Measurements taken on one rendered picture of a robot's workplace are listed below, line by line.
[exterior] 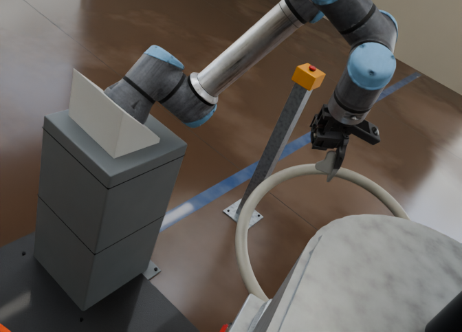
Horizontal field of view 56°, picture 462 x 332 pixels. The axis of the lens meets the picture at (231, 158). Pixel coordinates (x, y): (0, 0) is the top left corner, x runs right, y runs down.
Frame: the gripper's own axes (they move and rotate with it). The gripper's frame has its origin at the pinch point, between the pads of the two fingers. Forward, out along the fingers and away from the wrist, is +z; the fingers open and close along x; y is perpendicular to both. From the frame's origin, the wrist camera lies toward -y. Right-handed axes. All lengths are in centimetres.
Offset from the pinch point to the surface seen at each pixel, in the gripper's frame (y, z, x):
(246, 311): 30, -47, 52
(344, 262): 26, -66, 53
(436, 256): 17, -63, 51
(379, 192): -15.5, 4.6, 6.5
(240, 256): 22.7, 4.6, 27.3
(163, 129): 48, 54, -44
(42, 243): 100, 106, -10
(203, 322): 22, 130, 17
